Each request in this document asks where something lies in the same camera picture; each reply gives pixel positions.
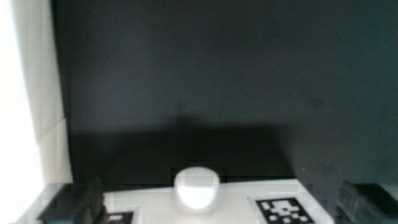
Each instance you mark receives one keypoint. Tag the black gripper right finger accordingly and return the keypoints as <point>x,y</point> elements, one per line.
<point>366,204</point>

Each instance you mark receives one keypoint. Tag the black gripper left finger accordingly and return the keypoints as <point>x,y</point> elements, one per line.
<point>77,205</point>

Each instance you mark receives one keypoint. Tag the white L-shaped fence rail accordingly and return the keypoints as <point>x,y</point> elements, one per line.
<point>34,159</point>

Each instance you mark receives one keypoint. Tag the white drawer front one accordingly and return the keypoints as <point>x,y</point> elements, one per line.
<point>201,201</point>

